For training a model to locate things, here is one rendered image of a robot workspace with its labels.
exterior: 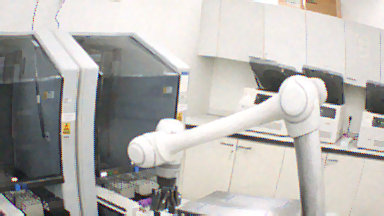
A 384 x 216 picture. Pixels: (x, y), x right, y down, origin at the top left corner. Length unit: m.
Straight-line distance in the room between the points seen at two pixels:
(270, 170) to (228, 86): 1.24
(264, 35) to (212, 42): 0.60
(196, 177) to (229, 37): 1.38
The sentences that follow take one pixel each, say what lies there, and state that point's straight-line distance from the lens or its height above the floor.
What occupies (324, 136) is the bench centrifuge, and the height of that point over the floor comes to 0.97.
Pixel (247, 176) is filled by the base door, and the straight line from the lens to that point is 4.09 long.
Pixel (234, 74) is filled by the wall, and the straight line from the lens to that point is 4.77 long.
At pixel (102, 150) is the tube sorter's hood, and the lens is 1.85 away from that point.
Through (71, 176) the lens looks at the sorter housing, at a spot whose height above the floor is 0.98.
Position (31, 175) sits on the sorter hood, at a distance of 1.54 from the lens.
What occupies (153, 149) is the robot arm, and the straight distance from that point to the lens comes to 1.46.
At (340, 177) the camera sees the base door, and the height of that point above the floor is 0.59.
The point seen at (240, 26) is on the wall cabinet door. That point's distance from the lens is 4.38.
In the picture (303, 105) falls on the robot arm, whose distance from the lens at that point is 1.20.
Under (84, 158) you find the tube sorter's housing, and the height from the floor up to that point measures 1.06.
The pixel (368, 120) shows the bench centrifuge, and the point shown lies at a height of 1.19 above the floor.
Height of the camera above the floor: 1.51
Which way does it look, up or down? 7 degrees down
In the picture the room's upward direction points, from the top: 6 degrees clockwise
